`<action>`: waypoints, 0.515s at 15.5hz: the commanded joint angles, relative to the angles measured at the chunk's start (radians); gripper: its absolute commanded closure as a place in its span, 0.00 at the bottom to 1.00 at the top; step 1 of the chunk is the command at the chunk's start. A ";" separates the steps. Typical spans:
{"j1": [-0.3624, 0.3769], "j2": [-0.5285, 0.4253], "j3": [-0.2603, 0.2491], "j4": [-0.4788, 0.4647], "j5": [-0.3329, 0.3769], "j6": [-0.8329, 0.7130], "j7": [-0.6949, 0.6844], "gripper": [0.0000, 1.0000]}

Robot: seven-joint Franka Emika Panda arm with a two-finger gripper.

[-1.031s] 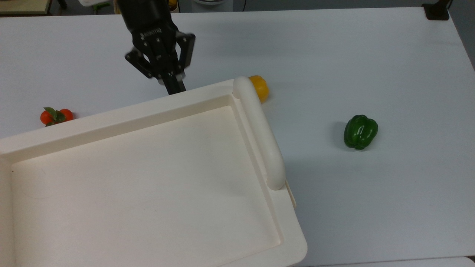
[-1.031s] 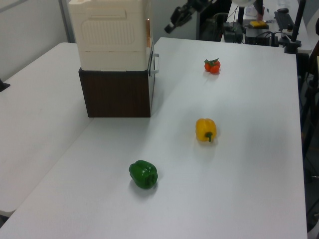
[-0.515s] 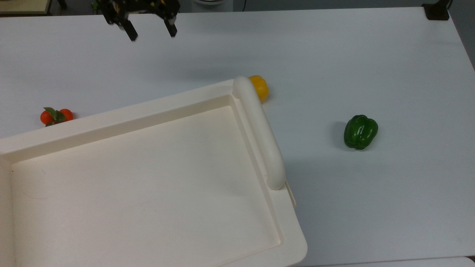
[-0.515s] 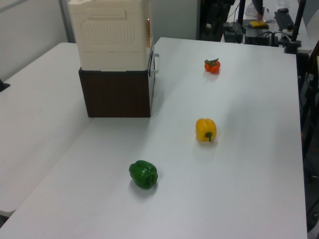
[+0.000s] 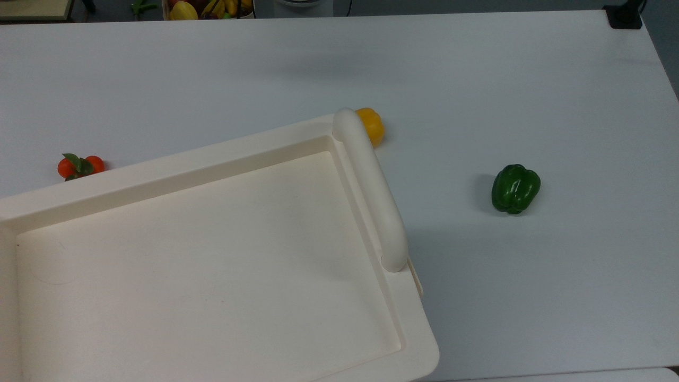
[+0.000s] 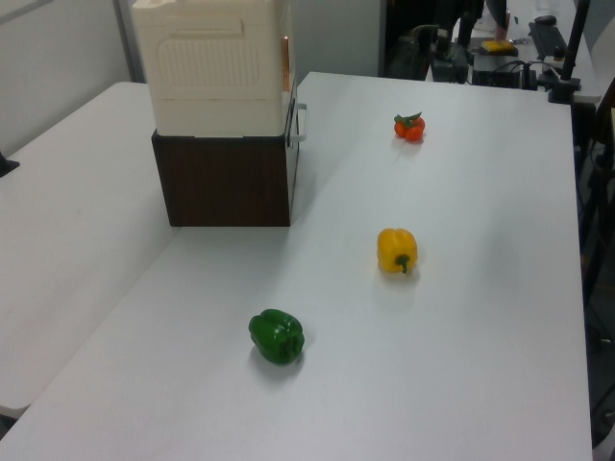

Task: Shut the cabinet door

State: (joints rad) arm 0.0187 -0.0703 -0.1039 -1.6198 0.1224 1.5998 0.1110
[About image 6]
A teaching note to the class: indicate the cream cabinet door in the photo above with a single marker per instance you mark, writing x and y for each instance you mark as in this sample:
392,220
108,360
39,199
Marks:
286,62

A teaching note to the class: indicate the cream plastic cabinet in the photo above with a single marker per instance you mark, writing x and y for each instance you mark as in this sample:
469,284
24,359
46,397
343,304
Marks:
206,72

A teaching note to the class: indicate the yellow bell pepper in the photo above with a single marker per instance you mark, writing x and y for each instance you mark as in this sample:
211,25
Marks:
391,247

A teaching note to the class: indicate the dark brown wooden drawer box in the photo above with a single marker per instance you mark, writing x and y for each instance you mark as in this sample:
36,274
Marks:
226,182

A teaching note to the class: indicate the green bell pepper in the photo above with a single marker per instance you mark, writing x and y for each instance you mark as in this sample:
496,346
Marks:
274,336

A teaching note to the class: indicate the orange tomato cluster with leaves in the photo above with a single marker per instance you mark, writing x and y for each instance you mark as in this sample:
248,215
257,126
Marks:
410,130

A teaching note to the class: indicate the black equipment behind table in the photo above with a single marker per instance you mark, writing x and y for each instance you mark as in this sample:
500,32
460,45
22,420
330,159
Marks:
432,53

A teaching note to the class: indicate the yellow sponge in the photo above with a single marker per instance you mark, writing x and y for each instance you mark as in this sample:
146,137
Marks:
497,46

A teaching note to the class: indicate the black tripod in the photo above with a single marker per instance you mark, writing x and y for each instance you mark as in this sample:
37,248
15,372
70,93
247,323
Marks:
603,192

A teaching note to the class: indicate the black computer keyboard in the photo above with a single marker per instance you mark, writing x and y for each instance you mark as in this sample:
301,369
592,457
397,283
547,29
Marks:
545,38

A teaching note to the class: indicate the black table clamp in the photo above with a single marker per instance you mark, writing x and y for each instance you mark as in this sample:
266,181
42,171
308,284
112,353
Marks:
6,165

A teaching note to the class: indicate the black computer mouse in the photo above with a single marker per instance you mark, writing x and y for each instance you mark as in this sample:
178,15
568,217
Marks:
545,19

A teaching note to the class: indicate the black clamped stand pole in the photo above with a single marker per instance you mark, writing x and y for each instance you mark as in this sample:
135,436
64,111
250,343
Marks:
574,43

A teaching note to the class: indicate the grey partition post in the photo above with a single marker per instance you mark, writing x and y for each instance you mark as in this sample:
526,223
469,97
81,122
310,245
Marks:
126,38

